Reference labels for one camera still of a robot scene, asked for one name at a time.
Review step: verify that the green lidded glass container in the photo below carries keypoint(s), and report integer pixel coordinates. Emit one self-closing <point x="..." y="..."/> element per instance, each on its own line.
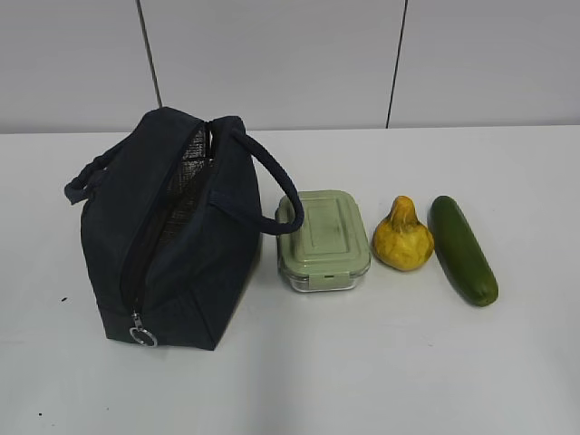
<point x="330" y="251"/>

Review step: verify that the yellow pear-shaped squash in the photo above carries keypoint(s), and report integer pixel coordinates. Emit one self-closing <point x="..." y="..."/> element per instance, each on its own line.
<point x="400" y="240"/>

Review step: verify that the navy insulated lunch bag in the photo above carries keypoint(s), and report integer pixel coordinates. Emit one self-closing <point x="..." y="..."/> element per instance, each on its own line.
<point x="172" y="219"/>

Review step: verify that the dark green cucumber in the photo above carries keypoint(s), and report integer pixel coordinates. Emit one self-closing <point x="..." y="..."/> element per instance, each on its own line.
<point x="460" y="254"/>

